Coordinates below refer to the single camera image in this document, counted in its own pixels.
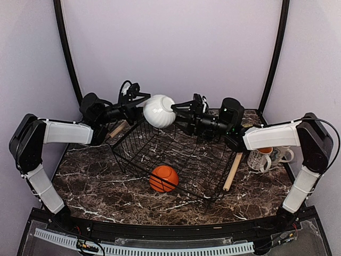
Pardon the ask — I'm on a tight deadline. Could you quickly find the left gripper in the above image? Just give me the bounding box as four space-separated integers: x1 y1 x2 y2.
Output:
97 89 158 125

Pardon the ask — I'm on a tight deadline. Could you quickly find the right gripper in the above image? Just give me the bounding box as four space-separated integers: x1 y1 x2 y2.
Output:
172 99 232 135

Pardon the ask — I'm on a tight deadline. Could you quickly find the white ribbed bowl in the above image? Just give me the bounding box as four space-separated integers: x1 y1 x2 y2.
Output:
143 94 176 129

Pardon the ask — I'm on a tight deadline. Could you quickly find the orange bowl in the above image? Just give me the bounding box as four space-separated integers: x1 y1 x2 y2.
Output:
149 165 179 193

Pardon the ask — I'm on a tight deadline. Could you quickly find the white leaf pattern mug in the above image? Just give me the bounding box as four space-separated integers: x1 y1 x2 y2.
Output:
247 147 273 173

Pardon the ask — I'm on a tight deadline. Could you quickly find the tall dragon pattern mug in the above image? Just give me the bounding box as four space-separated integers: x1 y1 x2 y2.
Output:
270 146 295 166

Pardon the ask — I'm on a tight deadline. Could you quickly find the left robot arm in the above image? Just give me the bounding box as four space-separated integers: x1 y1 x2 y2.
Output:
9 89 151 233

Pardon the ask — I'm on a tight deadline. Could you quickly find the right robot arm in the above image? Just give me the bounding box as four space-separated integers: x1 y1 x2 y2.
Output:
171 94 335 231

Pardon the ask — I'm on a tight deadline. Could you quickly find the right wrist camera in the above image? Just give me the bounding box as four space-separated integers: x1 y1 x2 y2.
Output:
193 93 209 114

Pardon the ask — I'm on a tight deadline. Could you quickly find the left wooden rack handle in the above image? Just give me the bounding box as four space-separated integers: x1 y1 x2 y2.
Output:
108 121 128 139

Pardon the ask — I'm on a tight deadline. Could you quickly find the wooden rack handle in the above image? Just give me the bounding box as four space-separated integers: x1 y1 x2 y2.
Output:
108 121 128 139
223 153 243 191

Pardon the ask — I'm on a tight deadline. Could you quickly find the black wire dish rack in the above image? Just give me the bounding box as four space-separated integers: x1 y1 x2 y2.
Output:
111 119 236 208

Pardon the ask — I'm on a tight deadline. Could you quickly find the right wooden rack handle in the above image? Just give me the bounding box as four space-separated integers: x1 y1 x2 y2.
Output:
223 153 243 191

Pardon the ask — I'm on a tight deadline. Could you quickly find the black front rail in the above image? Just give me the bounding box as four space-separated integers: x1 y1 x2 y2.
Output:
50 216 292 241

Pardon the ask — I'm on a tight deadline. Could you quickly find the white slotted cable duct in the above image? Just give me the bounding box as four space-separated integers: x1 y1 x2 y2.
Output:
34 228 255 255

